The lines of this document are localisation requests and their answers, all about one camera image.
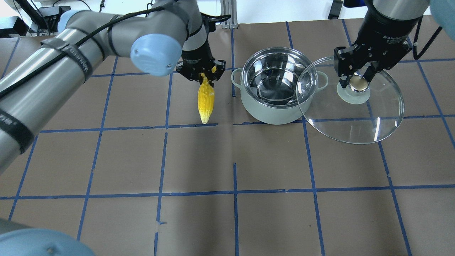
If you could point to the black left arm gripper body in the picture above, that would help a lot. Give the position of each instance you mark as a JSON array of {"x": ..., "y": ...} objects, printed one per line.
[{"x": 196, "y": 56}]

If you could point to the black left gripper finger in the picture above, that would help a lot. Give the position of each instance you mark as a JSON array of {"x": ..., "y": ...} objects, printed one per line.
[
  {"x": 215, "y": 70},
  {"x": 191, "y": 71}
]

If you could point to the aluminium frame post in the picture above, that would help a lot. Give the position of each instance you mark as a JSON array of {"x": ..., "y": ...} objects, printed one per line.
[{"x": 229, "y": 7}]

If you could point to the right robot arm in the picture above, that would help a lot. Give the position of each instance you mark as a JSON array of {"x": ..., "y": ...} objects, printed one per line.
[{"x": 397, "y": 18}]

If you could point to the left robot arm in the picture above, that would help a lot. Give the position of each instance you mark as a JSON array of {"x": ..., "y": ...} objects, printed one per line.
[{"x": 171, "y": 36}]

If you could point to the yellow corn cob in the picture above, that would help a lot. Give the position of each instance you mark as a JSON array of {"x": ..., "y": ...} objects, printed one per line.
[{"x": 206, "y": 99}]

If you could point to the pale green cooking pot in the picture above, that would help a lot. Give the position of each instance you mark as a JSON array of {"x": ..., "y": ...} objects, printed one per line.
[{"x": 277, "y": 85}]

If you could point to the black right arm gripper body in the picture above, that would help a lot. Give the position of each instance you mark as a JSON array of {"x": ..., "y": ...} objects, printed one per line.
[{"x": 379, "y": 35}]

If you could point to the glass pot lid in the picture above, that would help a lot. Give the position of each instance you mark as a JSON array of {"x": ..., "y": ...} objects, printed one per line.
[{"x": 363, "y": 112}]

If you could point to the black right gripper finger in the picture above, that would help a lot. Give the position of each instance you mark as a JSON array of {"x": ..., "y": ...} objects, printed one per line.
[
  {"x": 346, "y": 63},
  {"x": 374, "y": 67}
]

